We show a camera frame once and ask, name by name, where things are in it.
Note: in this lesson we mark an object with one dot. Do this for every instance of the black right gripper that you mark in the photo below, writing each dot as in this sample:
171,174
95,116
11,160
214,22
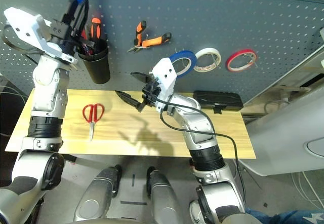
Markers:
152,92

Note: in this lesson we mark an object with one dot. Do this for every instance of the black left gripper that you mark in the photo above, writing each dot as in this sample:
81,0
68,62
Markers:
64,36

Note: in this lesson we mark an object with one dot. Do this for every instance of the orange black needle-nose pliers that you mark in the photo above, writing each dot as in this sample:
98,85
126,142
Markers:
152,41

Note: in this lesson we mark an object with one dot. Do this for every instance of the blue tape roll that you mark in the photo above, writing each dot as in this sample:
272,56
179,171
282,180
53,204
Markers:
184,54

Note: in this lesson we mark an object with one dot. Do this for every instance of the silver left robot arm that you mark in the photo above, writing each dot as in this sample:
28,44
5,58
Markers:
48,82

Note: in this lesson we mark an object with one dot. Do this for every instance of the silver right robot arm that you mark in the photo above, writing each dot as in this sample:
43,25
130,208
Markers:
197,125

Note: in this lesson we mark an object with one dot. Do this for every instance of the dark grey pegboard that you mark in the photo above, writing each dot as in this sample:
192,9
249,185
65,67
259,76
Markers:
227,13

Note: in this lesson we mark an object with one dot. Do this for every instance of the orange black screwdriver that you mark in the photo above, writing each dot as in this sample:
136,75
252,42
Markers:
95,27

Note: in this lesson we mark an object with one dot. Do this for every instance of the black plastic cup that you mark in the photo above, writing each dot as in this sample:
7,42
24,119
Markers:
97,69

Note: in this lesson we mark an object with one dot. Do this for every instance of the white tape roll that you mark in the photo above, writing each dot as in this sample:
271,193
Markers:
207,50

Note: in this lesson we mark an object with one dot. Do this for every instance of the black tool case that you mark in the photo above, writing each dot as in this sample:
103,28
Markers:
217,99

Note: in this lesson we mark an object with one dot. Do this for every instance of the red tape roll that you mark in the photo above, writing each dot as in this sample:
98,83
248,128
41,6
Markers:
240,52

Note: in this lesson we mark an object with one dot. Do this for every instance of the silver right robot leg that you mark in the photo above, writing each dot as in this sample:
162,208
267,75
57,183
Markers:
162,198

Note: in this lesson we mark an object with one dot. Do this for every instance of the silver robot leg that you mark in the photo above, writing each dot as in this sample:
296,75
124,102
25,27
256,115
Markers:
162,198
96,196

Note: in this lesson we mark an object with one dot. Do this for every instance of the silver left robot leg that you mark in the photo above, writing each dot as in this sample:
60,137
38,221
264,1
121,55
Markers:
96,196

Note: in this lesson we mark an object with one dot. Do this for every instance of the white sneaker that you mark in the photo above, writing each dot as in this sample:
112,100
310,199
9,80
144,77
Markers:
195,214

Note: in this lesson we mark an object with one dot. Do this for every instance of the white machine housing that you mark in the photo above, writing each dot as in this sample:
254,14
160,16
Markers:
278,137

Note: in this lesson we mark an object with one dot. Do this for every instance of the blue jeans leg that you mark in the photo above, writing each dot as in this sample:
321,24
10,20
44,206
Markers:
291,217

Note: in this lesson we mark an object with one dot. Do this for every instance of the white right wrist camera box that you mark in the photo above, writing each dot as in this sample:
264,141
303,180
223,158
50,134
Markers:
164,74

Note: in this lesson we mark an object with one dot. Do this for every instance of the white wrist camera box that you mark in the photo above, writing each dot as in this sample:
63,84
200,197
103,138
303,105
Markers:
164,74
22,23

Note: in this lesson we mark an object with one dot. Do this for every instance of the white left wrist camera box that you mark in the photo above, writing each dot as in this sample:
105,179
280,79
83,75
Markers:
22,23

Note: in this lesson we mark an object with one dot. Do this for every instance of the beige wooden frame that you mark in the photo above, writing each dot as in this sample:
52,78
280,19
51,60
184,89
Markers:
291,89

